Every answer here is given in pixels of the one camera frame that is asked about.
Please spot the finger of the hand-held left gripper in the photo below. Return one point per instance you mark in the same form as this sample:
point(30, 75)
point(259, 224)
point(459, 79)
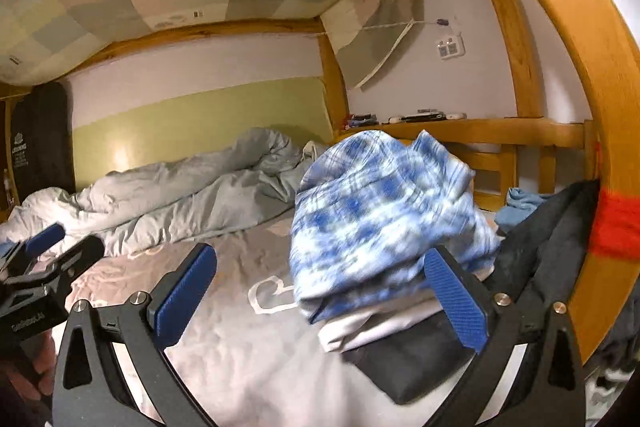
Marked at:
point(45, 239)
point(80, 257)

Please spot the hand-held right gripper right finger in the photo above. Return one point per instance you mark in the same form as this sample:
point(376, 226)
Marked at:
point(455, 302)

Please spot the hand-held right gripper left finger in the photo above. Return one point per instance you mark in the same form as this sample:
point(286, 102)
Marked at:
point(185, 297)

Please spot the blue plaid shirt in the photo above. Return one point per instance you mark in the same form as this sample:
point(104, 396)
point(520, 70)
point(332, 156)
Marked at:
point(380, 217)

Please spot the person's left hand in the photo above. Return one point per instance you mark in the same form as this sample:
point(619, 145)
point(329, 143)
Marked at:
point(37, 367)

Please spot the black hanging cloth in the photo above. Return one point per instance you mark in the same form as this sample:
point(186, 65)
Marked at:
point(42, 147)

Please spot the white folded garment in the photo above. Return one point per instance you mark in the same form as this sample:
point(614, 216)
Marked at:
point(360, 324)

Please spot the grey duvet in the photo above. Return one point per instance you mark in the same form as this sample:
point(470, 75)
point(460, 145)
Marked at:
point(200, 197)

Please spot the dark grey hanging garment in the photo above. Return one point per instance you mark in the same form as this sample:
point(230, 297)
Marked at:
point(550, 247)

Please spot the light blue cloth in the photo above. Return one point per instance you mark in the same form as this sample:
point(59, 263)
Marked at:
point(525, 207)

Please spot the red tape wrap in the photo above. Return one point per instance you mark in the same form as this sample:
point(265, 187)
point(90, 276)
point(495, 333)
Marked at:
point(615, 222)

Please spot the white ledge device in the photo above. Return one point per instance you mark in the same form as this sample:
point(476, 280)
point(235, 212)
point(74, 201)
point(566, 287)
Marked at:
point(430, 117)

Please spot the small blue ledge item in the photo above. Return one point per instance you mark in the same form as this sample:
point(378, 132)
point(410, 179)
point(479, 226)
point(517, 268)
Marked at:
point(360, 121)

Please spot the green padded wall panel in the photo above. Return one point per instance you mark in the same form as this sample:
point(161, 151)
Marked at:
point(200, 122)

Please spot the white wall socket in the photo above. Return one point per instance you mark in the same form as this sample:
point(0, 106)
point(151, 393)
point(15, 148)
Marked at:
point(450, 48)

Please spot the wooden bed frame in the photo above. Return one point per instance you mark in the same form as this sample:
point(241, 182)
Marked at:
point(575, 32)

